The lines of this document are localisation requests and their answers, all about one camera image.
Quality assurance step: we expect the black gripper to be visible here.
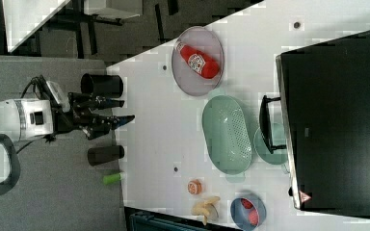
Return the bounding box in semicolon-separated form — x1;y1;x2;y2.
52;92;135;141

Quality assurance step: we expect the green plastic strainer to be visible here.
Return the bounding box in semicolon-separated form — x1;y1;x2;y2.
201;90;252;183

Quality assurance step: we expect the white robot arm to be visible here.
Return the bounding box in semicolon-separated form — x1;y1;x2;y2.
0;97;134;195

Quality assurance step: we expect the black cylinder cup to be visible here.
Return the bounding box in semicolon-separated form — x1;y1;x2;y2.
87;145;125;167
80;73;123;98

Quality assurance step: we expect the green plastic vegetable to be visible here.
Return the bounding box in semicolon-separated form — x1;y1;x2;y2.
103;172;125;185

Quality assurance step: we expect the grey round plate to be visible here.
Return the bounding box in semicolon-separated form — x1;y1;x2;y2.
172;26;225;96

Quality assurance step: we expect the red ketchup bottle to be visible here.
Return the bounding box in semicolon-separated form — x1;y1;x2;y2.
175;41;221;79

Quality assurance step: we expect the dark teal crate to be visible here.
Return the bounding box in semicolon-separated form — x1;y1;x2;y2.
124;207;240;231

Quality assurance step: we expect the yellow banana toy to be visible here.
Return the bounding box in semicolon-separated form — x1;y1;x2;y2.
191;196;221;226

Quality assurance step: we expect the blue bowl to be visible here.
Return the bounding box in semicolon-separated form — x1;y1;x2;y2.
229;192;266;231

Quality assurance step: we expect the green mug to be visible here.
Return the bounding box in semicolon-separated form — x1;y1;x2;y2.
253;123;290;174

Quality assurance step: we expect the red strawberry toy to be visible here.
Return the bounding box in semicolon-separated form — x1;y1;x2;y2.
241;198;259;225

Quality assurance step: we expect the black toaster oven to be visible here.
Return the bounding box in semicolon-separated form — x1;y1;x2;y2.
259;30;370;218

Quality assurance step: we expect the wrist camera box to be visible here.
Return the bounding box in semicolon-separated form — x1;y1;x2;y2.
46;81;70;113

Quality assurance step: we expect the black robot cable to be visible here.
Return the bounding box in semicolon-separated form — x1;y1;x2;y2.
15;75;51;155

